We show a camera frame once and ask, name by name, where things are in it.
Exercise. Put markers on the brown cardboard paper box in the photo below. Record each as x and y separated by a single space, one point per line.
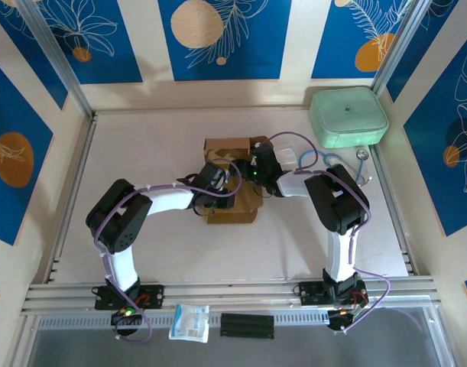
225 147

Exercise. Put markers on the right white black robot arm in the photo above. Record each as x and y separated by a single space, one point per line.
336 199

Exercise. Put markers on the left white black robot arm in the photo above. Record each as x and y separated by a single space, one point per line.
118 218

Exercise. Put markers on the small clear plastic packet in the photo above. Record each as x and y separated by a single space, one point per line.
288 158

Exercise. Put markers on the mint green zip case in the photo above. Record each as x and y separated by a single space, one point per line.
347 114

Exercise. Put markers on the blue stethoscope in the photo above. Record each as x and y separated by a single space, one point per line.
362 153

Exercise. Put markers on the white plastic pouch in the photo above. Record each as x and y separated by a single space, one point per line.
189 323

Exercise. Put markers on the black ribbed block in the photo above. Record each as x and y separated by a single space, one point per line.
246 325

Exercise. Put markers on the black connector board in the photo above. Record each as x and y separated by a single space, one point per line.
340 323
126 321

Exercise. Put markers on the grey metal panel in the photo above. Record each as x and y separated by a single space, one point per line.
332 351

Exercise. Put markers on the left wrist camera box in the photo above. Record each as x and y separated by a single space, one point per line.
225 176

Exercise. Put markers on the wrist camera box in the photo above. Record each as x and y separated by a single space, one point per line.
225 176
258 145

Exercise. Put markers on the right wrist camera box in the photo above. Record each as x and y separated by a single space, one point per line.
258 145

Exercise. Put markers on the aluminium table frame rail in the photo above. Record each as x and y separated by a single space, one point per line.
233 294

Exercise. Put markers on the aluminium side rail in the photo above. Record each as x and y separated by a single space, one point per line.
82 160
395 214

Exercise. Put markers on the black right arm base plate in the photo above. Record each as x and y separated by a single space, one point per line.
309 292

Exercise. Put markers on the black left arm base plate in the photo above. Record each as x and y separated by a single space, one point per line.
153 296

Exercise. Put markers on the aluminium frame post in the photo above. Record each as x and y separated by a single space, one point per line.
53 53
399 46

